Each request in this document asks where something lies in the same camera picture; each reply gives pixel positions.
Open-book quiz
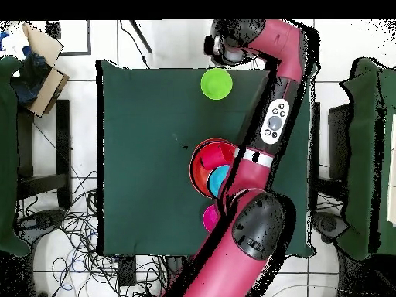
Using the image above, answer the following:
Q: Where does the small blue ribbed bowl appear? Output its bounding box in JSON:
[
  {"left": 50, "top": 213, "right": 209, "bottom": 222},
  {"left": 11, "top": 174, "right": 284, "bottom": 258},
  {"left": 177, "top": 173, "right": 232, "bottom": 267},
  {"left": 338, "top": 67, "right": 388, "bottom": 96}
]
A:
[{"left": 207, "top": 164, "right": 232, "bottom": 199}]

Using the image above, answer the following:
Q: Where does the red cup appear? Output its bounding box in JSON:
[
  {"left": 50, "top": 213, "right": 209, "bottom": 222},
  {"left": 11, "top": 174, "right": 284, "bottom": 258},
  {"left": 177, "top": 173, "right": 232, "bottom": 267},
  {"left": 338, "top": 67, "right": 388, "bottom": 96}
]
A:
[{"left": 197, "top": 144, "right": 232, "bottom": 172}]

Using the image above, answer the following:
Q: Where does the black tripod leg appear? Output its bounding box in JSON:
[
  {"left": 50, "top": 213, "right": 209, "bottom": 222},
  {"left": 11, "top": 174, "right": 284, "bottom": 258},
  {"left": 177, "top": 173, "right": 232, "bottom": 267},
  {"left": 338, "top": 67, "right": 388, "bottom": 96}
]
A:
[{"left": 128, "top": 19, "right": 153, "bottom": 54}]

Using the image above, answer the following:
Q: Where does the green cloth side table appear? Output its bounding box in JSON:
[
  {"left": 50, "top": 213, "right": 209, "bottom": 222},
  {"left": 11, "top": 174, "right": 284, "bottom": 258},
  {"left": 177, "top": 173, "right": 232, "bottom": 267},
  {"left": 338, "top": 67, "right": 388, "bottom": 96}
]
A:
[
  {"left": 0, "top": 55, "right": 32, "bottom": 258},
  {"left": 336, "top": 56, "right": 396, "bottom": 261}
]

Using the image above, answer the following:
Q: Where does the tangle of floor cables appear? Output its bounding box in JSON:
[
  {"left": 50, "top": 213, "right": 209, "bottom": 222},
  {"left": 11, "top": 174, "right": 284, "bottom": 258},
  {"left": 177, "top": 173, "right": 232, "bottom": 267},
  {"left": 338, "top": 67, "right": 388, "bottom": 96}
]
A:
[{"left": 18, "top": 172, "right": 186, "bottom": 297}]

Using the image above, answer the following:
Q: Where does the pink bowl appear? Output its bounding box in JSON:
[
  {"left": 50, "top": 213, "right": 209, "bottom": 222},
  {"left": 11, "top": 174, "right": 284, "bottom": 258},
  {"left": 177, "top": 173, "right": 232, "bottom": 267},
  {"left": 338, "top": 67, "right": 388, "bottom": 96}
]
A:
[{"left": 202, "top": 204, "right": 221, "bottom": 234}]

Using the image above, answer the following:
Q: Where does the black metal frame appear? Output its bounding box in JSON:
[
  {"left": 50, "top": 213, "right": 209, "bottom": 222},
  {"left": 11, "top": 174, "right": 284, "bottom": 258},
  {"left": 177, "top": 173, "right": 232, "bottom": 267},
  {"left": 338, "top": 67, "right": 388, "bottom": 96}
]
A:
[{"left": 45, "top": 19, "right": 93, "bottom": 56}]

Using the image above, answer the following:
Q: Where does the black stand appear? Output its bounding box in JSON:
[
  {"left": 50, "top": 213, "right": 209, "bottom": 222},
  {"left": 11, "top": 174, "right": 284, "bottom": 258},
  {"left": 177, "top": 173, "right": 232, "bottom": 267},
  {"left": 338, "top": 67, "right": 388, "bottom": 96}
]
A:
[{"left": 16, "top": 99, "right": 73, "bottom": 209}]

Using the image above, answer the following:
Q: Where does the cardboard box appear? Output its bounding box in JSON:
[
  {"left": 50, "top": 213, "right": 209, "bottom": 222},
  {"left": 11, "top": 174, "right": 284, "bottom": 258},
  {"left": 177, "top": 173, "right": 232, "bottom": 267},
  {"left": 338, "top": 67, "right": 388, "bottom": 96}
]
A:
[{"left": 21, "top": 22, "right": 70, "bottom": 118}]

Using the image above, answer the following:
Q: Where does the orange bowl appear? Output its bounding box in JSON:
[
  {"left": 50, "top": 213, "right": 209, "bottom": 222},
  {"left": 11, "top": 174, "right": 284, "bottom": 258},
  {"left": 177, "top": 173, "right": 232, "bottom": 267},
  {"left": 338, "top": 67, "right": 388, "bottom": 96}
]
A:
[
  {"left": 188, "top": 142, "right": 239, "bottom": 199},
  {"left": 196, "top": 138, "right": 237, "bottom": 149}
]

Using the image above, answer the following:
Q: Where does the dark green tablecloth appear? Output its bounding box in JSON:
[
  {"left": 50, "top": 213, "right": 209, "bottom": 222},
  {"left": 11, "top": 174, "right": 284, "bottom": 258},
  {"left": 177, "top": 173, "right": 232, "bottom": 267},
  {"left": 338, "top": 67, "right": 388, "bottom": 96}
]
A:
[{"left": 96, "top": 60, "right": 319, "bottom": 258}]

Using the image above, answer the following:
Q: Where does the dark blue cloth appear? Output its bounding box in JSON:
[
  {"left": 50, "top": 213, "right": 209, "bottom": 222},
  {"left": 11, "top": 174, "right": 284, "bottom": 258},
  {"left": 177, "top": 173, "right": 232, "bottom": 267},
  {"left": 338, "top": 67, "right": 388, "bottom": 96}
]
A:
[{"left": 12, "top": 46, "right": 50, "bottom": 106}]

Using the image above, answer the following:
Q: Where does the small green bowl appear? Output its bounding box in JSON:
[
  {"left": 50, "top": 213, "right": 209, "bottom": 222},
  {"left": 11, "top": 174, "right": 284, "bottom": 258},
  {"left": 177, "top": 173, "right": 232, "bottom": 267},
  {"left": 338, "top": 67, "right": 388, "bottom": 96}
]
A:
[{"left": 200, "top": 67, "right": 234, "bottom": 101}]

